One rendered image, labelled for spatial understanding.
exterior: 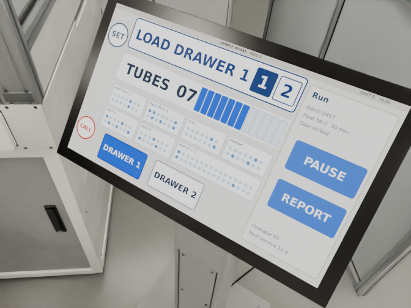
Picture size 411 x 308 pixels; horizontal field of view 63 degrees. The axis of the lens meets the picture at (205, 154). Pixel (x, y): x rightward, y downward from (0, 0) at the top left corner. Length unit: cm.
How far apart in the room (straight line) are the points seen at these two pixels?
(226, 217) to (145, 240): 115
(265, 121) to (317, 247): 19
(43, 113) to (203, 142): 44
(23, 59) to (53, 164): 32
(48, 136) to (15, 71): 18
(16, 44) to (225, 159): 46
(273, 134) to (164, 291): 111
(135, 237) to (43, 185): 69
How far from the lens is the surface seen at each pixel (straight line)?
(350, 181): 48
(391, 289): 179
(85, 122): 64
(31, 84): 80
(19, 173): 105
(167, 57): 56
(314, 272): 51
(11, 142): 91
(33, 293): 164
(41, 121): 86
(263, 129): 49
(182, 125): 53
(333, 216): 49
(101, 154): 61
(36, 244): 137
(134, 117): 58
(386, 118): 49
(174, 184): 54
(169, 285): 150
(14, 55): 77
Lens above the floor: 143
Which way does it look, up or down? 47 degrees down
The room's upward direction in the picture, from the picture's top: 5 degrees clockwise
